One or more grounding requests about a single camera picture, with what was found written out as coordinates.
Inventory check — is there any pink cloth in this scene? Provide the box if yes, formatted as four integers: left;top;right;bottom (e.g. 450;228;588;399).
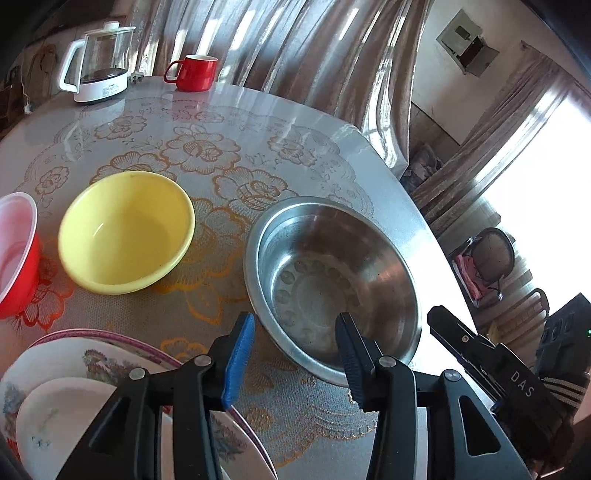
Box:
455;256;485;298

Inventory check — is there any person's right forearm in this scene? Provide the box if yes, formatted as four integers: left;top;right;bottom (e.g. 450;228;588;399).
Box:
531;371;591;467

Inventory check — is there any red plastic bowl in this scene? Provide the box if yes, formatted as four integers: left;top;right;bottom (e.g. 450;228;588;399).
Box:
0;193;43;320

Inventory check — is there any grey patterned bag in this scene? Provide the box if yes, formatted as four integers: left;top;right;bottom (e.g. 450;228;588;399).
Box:
406;143;441;185

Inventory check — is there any stainless steel bowl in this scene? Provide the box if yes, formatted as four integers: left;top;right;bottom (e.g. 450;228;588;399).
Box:
243;196;423;387

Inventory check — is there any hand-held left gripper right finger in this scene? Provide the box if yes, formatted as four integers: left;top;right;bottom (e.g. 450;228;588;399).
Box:
335;312;534;480

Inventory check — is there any white glass electric kettle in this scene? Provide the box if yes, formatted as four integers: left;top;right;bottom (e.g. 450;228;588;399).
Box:
58;21;137;104

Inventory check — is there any round-backed dark chair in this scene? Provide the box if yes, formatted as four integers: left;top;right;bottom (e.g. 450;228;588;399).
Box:
455;227;515;305

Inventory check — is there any yellow plastic bowl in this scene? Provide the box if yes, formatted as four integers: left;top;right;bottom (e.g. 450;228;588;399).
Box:
58;172;196;295

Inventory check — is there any printed lace-pattern tablecloth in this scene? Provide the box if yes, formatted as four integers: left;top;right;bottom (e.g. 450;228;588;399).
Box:
0;76;481;480

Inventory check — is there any red mug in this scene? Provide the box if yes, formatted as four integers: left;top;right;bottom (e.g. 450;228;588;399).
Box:
163;54;219;92

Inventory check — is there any wide beige curtain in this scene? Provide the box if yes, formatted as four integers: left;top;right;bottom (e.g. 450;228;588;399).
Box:
134;0;437;181

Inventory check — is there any slatted wooden chair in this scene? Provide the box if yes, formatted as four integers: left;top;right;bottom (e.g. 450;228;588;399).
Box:
480;288;550;342

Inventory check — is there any small plain white plate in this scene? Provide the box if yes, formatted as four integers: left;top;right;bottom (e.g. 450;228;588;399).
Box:
15;377;176;480

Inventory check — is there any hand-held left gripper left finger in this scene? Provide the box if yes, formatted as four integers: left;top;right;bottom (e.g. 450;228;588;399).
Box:
55;312;256;480

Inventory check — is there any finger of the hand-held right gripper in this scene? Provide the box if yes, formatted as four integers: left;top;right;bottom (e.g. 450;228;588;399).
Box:
427;305;505;403

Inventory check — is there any large floral pink-rimmed plate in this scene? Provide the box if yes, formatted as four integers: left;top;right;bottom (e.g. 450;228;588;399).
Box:
28;329;278;480

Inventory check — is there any wall electrical panel box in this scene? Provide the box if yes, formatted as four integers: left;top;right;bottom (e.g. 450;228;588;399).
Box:
436;10;500;77

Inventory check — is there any narrow beige curtain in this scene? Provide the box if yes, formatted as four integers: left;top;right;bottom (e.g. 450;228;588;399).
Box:
411;48;575;236

